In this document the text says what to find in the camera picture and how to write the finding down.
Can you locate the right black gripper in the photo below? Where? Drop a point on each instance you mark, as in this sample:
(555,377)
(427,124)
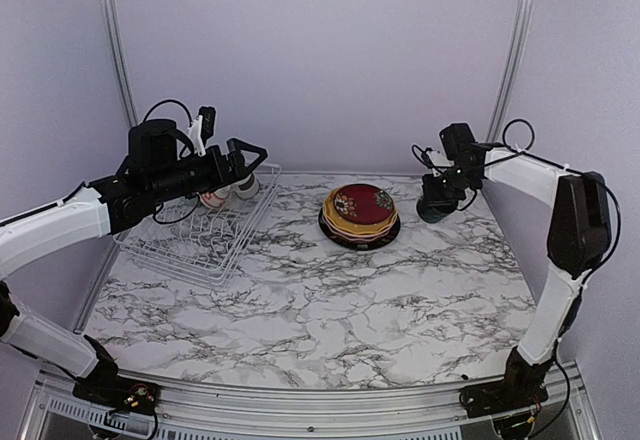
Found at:
(431,189)

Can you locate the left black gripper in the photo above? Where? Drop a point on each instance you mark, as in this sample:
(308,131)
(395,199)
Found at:
(222,175)

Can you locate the dark green mug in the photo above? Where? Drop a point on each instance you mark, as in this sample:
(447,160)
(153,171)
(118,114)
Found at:
(434,212)

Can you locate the cream brown cup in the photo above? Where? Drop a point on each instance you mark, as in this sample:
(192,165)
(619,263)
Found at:
(246,188)

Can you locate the white red patterned bowl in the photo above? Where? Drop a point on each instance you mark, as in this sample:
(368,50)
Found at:
(215,199)

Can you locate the dark red floral plate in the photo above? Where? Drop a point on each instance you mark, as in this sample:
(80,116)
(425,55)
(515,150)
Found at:
(363,204)

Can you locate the black rimmed cream plate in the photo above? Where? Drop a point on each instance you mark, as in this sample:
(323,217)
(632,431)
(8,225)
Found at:
(358,244)

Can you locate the yellow polka dot plate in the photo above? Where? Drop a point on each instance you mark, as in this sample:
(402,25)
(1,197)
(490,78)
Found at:
(336,220)

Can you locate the mauve polka dot plate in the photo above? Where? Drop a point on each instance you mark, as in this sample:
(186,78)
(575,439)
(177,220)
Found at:
(348,240)

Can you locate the pink bear plate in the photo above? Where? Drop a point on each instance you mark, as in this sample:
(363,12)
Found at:
(393,230)

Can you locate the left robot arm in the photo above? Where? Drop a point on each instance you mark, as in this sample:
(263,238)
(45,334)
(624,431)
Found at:
(35,234)

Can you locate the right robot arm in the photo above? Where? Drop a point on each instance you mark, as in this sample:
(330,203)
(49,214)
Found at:
(583,233)

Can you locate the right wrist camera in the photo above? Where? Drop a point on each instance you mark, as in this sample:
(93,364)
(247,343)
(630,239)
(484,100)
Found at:
(425,156)

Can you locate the white wire dish rack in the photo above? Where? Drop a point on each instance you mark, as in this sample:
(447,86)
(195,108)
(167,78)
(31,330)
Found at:
(193,243)

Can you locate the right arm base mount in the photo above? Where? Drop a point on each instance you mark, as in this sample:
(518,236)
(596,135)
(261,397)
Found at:
(500,396)

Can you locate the aluminium front rail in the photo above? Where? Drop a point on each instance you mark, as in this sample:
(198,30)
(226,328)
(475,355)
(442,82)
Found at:
(191,410)

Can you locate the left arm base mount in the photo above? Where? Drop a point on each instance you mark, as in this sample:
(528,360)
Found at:
(122,395)

